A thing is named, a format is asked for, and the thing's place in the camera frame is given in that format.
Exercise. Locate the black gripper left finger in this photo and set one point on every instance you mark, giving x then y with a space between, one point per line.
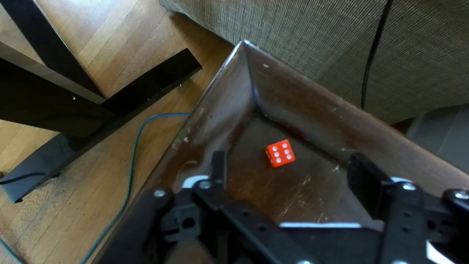
218 169

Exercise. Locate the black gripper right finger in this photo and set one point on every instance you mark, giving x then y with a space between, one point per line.
367 185

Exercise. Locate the orange dice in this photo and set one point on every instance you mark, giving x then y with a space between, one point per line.
280 153

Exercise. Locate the dark wooden side table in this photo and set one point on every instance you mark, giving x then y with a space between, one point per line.
293 112

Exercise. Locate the olive fabric couch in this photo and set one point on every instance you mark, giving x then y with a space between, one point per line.
293 30

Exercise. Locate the black table leg base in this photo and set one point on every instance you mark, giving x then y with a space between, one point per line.
48 107

